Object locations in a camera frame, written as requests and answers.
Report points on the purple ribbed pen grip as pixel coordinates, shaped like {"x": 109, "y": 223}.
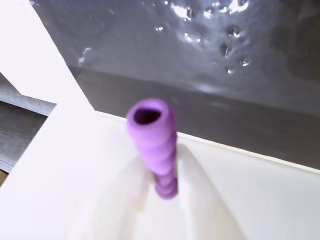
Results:
{"x": 156, "y": 145}

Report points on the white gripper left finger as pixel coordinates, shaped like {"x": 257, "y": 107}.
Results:
{"x": 125, "y": 200}

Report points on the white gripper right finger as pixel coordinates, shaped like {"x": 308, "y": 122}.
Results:
{"x": 200, "y": 205}

